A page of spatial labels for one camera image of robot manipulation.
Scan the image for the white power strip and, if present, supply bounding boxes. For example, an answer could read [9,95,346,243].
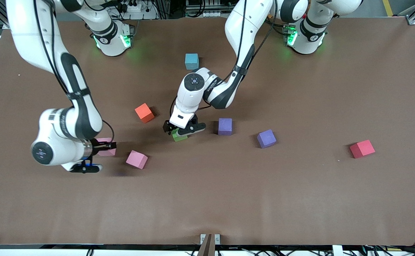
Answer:
[121,0,151,13]

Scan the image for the brown paper table cover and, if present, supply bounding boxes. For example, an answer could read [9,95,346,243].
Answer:
[0,17,415,246]

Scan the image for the pink foam block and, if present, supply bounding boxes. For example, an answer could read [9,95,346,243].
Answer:
[126,150,149,170]
[96,138,117,157]

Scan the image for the small metal bracket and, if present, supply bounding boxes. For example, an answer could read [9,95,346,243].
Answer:
[200,234,221,245]

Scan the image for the red foam block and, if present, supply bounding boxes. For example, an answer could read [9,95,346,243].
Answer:
[349,139,376,159]

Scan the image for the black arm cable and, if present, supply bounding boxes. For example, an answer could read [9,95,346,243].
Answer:
[33,0,115,143]
[214,0,279,107]

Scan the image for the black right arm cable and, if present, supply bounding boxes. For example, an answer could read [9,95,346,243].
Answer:
[33,0,115,143]

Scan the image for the purple foam block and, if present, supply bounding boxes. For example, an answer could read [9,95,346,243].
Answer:
[218,118,233,136]
[257,129,277,149]

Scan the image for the blue foam block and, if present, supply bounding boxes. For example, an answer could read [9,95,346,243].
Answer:
[185,53,199,70]

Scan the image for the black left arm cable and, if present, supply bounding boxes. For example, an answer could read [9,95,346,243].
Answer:
[214,0,279,107]

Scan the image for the white vented equipment box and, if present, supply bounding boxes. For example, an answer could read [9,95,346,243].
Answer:
[185,0,223,18]

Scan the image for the orange foam block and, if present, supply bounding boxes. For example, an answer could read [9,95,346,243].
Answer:
[134,103,155,124]

